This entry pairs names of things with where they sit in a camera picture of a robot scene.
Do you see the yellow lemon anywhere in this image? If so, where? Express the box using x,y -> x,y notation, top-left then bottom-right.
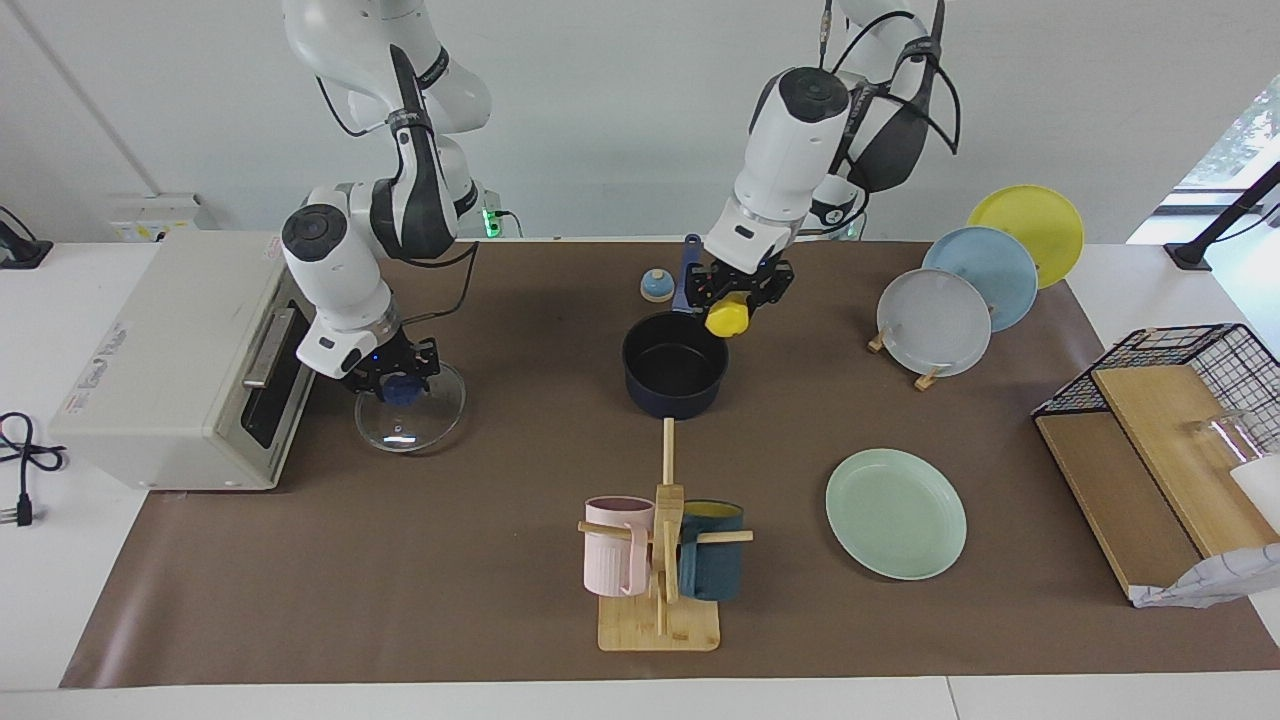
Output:
705,297 -> 751,338

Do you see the glass lid blue knob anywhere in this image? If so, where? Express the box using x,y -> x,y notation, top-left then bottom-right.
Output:
354,360 -> 467,453

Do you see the grey plate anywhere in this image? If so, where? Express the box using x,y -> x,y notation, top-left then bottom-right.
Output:
877,268 -> 993,378

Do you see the wooden plate rack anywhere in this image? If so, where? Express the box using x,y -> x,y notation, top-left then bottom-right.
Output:
866,320 -> 946,392

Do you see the light blue plate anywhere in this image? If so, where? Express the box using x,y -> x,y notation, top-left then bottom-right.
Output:
921,226 -> 1040,333

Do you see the pale green plate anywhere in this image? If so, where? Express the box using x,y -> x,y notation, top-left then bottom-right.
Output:
825,448 -> 968,581

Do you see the yellow plate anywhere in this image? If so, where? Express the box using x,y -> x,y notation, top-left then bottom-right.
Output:
967,185 -> 1085,290

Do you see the brown table mat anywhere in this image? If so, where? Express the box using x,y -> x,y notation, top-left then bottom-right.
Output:
60,240 -> 1280,689

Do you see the beige toaster oven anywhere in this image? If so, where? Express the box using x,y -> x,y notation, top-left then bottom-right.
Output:
48,230 -> 341,492

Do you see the pink ribbed mug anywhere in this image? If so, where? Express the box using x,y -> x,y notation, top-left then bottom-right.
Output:
584,496 -> 656,598

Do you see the dark teal mug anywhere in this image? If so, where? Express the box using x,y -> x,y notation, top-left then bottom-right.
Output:
678,500 -> 745,602

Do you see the wooden mug tree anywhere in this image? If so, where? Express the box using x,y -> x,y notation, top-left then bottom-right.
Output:
577,418 -> 754,653

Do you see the black desk clamp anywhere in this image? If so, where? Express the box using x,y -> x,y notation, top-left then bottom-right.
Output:
0,205 -> 53,271

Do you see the clear glass cup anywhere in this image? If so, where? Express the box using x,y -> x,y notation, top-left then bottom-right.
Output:
1188,410 -> 1263,471

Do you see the white plastic cup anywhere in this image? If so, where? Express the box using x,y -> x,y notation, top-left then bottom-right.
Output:
1230,455 -> 1280,506

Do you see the white checked cloth bag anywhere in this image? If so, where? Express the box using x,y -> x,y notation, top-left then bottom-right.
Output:
1130,544 -> 1280,609

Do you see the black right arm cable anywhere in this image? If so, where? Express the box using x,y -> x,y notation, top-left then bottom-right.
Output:
318,75 -> 483,323

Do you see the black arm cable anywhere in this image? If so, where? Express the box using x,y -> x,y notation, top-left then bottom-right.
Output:
318,75 -> 483,323
820,0 -> 962,241

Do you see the black pot purple handle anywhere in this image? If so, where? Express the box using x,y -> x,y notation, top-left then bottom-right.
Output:
621,234 -> 730,420

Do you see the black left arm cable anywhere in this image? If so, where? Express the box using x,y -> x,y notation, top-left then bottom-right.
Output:
820,0 -> 962,241

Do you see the white wall socket box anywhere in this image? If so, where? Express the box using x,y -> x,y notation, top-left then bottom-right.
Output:
108,193 -> 216,243

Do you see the black power cord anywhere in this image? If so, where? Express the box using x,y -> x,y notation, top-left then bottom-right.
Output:
0,412 -> 69,528

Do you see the black camera stand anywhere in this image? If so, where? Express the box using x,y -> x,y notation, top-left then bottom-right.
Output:
1163,160 -> 1280,271

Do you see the black wire basket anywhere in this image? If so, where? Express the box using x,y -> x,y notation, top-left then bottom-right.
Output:
1032,323 -> 1280,456

